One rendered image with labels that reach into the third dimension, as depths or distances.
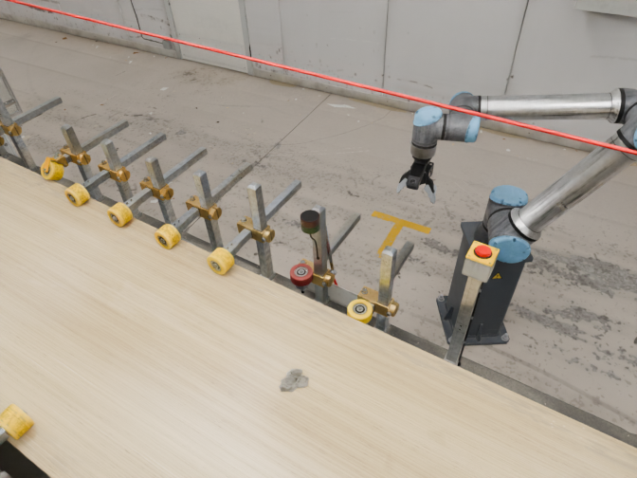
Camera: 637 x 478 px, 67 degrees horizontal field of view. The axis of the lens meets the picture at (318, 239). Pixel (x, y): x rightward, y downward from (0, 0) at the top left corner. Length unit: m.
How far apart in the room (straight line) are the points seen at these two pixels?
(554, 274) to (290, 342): 1.98
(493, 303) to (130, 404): 1.68
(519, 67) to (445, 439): 3.13
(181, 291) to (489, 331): 1.61
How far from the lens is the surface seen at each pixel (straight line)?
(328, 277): 1.71
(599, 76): 4.02
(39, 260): 2.03
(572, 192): 1.91
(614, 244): 3.49
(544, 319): 2.90
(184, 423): 1.44
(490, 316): 2.57
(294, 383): 1.43
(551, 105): 1.88
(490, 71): 4.10
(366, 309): 1.57
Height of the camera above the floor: 2.15
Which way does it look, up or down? 44 degrees down
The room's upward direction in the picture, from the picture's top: 2 degrees counter-clockwise
